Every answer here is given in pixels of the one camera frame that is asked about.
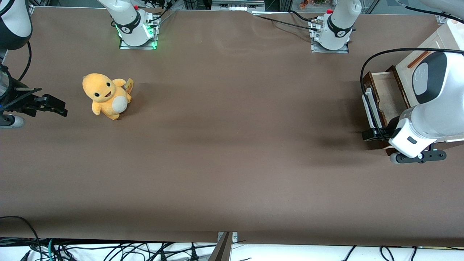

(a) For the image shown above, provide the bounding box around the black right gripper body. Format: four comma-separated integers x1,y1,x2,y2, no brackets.
0,65,42,116

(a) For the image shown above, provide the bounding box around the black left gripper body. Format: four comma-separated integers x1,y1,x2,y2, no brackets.
377,126,393,142

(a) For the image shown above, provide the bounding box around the yellow plush toy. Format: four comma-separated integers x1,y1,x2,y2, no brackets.
82,72,134,121

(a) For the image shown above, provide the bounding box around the brown table cover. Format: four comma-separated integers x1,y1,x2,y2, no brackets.
0,7,464,248

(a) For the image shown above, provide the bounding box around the grey electronics box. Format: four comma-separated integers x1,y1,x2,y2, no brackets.
212,0,265,11

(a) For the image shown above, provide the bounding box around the dark support beam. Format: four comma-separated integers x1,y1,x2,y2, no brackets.
208,232,233,261

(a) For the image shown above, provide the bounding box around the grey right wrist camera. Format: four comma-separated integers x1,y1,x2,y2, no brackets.
0,115,25,128

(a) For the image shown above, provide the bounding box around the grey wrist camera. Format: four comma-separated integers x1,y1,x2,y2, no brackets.
0,115,25,128
390,149,447,165

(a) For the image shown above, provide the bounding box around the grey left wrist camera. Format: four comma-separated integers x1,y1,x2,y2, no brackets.
390,149,447,165

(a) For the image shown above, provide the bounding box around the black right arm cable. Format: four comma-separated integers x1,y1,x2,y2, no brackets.
17,42,32,82

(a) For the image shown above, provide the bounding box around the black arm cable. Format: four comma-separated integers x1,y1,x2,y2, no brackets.
17,42,32,82
360,48,464,141

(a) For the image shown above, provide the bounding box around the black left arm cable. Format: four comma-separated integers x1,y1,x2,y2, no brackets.
360,48,464,141

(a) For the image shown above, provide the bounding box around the copper oven handle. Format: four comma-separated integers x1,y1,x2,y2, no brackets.
408,51,430,69

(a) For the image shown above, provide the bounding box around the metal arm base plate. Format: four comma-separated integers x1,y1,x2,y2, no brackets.
310,18,349,54
119,16,159,50

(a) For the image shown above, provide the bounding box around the black looped cable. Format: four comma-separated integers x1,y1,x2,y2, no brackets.
0,216,43,261

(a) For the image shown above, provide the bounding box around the short black table cable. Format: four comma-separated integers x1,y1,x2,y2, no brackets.
288,10,318,23

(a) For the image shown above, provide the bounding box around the long black table cable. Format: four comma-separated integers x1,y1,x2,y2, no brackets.
253,14,319,31

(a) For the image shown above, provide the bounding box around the teal cable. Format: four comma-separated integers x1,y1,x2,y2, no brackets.
46,239,58,261

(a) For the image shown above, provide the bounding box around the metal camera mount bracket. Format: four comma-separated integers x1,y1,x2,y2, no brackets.
217,231,239,243

